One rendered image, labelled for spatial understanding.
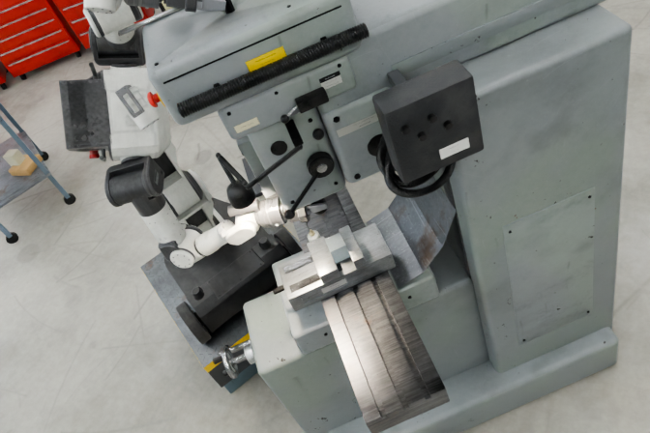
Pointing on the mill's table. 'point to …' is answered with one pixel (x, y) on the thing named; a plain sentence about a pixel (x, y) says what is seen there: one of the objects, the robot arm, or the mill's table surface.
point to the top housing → (243, 39)
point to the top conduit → (273, 70)
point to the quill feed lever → (319, 167)
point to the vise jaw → (323, 260)
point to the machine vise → (360, 243)
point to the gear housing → (285, 98)
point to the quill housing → (287, 180)
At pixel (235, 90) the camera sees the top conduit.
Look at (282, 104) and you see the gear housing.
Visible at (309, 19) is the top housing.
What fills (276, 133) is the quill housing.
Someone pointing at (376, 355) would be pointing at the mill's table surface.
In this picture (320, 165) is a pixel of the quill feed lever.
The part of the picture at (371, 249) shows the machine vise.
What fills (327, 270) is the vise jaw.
